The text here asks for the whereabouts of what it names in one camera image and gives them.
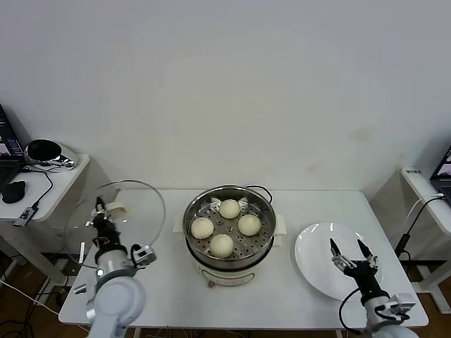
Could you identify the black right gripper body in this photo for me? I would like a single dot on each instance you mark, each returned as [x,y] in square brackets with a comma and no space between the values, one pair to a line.
[364,276]

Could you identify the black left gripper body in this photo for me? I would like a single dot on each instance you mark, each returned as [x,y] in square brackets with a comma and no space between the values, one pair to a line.
[106,232]

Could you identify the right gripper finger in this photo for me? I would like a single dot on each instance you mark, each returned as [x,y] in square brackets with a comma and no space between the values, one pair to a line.
[336,251]
[364,250]

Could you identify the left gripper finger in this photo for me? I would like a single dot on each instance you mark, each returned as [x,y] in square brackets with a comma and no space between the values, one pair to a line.
[100,206]
[90,223]

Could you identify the white steamed baozi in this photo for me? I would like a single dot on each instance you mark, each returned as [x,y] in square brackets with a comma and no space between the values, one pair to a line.
[229,208]
[249,225]
[201,228]
[221,245]

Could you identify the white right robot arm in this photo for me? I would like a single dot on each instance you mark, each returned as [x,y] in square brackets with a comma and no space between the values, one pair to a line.
[384,325]

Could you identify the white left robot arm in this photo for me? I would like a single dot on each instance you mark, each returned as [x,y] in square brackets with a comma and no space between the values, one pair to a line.
[116,303]

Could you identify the stainless steel steamer basket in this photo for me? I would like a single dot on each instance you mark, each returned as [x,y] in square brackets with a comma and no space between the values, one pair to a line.
[267,218]

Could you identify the white round plate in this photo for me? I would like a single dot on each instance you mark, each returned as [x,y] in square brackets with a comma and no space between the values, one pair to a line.
[313,253]

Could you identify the white side desk with mouse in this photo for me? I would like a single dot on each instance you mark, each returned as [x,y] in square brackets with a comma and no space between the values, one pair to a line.
[67,169]

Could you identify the grey usb adapter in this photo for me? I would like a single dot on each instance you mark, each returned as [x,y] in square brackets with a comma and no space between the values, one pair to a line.
[24,215]

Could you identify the chrome device with black face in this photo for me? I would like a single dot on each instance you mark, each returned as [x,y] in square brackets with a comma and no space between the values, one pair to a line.
[38,149]

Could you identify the black computer mouse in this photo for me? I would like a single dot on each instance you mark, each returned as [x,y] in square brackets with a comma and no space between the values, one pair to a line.
[12,192]

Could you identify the white side desk with label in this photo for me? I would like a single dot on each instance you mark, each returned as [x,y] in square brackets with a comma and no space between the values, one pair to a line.
[415,183]

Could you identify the black laptop beside chrome device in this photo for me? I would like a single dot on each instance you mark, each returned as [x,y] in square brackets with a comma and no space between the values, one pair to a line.
[7,169]

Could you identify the white table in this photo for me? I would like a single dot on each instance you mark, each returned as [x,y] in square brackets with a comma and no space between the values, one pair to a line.
[246,310]

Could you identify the cream electric cooker base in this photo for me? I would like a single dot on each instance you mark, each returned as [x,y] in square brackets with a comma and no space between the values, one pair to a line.
[225,276]

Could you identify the white wall outlet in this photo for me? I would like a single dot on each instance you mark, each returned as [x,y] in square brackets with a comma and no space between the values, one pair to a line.
[61,232]

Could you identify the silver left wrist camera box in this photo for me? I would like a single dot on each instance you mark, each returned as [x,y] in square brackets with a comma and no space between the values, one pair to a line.
[145,254]

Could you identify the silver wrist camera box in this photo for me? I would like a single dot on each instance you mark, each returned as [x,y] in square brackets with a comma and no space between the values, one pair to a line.
[401,304]
[145,254]

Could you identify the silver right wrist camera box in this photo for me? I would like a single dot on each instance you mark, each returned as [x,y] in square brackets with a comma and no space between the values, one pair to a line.
[401,304]

